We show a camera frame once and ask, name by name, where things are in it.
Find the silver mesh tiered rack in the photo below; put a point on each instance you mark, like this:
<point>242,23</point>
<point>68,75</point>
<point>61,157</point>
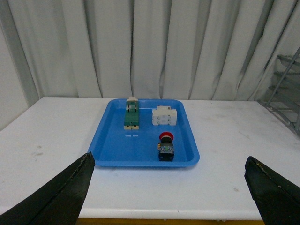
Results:
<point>283,94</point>

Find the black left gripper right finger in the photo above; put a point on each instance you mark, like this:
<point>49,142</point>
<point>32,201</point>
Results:
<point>277,199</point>

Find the blue plastic tray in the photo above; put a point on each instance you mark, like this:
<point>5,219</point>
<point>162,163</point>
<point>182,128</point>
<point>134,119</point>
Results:
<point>113,145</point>

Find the red emergency stop button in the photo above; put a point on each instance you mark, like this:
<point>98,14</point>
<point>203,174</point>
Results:
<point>165,146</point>

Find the green white relay module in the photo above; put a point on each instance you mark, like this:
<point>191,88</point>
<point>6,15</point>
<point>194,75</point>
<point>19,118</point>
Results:
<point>131,121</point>

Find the white curtain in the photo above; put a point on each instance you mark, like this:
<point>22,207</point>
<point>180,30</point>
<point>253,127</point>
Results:
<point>181,49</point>

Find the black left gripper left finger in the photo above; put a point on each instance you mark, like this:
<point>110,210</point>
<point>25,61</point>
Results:
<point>59,201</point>

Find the white circuit breaker block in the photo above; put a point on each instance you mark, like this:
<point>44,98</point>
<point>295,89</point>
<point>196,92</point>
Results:
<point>164,115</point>

